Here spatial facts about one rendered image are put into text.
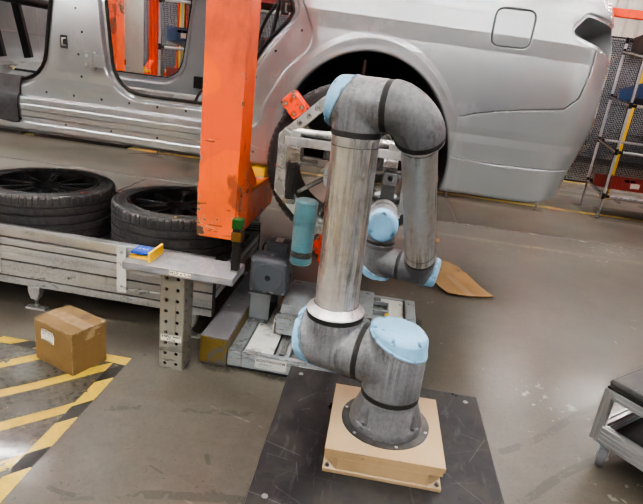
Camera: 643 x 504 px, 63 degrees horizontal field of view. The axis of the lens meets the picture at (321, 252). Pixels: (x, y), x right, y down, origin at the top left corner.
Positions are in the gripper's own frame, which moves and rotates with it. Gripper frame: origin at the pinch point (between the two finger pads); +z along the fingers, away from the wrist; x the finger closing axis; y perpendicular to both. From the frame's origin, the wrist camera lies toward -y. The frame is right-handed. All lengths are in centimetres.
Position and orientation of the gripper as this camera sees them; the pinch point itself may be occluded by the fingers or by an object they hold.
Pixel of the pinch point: (385, 193)
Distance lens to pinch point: 190.2
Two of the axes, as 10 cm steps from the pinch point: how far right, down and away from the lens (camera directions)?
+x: 9.8, 1.5, -0.9
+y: -1.2, 9.4, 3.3
